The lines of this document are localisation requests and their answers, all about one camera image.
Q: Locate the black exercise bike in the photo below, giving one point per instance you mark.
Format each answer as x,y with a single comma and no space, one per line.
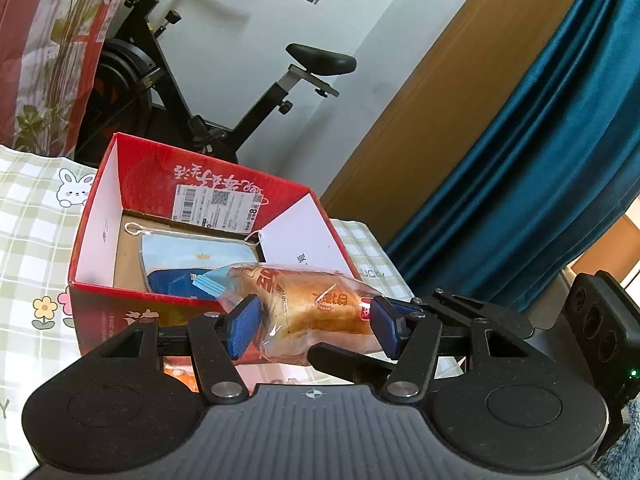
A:
150,90

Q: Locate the wooden door panel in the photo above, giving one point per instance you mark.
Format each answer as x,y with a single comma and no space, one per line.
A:
425,110

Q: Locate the green checked printed cloth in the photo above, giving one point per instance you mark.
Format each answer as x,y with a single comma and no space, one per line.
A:
30,220

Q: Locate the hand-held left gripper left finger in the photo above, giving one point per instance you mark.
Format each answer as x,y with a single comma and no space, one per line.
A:
242,327

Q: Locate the red plant printed wall cloth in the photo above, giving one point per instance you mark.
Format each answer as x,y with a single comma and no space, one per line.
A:
45,35

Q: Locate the red cardboard box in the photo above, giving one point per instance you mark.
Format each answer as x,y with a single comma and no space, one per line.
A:
150,175

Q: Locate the dark blue packet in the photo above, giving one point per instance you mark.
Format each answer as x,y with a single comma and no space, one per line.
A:
170,282

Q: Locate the blue curtain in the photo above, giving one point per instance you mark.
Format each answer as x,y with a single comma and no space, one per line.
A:
525,160

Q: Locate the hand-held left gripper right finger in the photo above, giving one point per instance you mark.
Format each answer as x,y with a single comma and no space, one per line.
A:
387,327

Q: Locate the light blue face mask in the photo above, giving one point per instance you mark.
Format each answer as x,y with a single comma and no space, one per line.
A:
200,252

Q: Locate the folded blue face mask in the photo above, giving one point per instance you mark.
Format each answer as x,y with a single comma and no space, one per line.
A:
212,282

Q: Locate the bread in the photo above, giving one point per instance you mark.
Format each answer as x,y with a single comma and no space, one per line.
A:
310,310

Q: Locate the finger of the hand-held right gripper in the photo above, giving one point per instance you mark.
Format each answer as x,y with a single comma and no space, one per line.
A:
340,357
505,322

